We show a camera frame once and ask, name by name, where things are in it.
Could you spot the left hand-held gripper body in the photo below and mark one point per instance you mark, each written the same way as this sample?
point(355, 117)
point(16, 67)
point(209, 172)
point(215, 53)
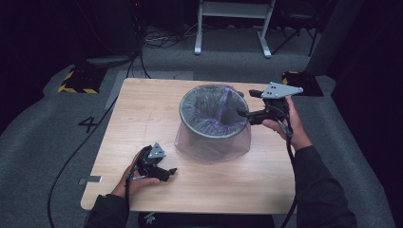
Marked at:
point(150, 161)

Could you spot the person's right hand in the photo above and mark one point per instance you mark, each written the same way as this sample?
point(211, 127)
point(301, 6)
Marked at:
point(296, 133)

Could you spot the grey column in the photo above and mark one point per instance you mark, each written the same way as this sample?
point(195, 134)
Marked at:
point(332, 38)

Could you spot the black yellow striped base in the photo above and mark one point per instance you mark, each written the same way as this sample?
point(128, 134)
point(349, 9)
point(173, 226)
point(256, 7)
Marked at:
point(82, 80)
point(312, 87)

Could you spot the black tripod stand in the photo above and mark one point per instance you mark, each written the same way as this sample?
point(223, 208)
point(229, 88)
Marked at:
point(296, 31)

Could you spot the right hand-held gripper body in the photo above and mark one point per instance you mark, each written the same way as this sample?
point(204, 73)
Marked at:
point(278, 90)

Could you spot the green round bin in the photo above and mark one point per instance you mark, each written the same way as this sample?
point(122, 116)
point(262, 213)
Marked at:
point(206, 133)

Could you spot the white metal table frame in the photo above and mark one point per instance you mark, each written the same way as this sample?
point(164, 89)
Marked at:
point(234, 9)

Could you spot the grey tape strip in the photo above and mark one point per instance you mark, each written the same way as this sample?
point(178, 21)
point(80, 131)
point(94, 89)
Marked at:
point(90, 180)

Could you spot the purple plastic bag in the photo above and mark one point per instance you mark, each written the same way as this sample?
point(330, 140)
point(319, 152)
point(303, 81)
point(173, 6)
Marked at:
point(215, 148)

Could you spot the person's left hand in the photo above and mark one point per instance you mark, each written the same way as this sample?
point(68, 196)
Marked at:
point(130, 183)

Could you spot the dark cloth with white print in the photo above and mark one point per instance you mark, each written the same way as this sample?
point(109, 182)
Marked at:
point(206, 221)

